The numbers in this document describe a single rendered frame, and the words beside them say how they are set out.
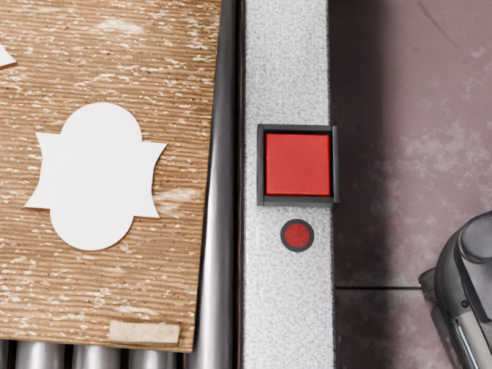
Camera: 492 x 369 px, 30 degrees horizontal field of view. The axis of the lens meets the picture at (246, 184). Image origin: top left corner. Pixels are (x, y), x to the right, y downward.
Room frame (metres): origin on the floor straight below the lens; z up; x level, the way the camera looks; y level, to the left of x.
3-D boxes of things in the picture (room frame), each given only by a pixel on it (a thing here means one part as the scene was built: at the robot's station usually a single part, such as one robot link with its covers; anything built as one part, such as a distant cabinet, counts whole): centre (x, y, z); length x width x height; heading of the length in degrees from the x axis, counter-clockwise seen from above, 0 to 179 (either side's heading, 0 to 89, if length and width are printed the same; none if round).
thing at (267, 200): (0.28, -0.04, 0.92); 0.08 x 0.08 x 0.02; 11
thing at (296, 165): (0.28, -0.04, 0.92); 0.06 x 0.06 x 0.01; 11
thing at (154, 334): (0.09, 0.06, 0.95); 0.06 x 0.02 x 0.03; 97
